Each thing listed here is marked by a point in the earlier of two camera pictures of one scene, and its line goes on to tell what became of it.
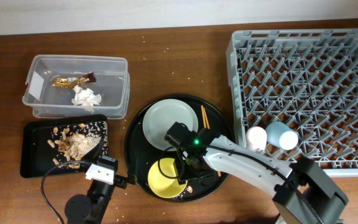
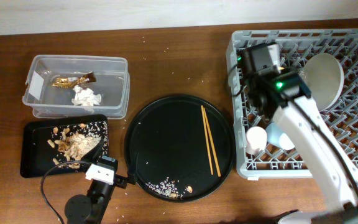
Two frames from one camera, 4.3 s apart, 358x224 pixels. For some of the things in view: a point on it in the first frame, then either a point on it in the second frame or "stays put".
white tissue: x=85 y=96 stays put
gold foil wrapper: x=69 y=82 stays put
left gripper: x=132 y=177 stays put
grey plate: x=161 y=116 → x=325 y=76
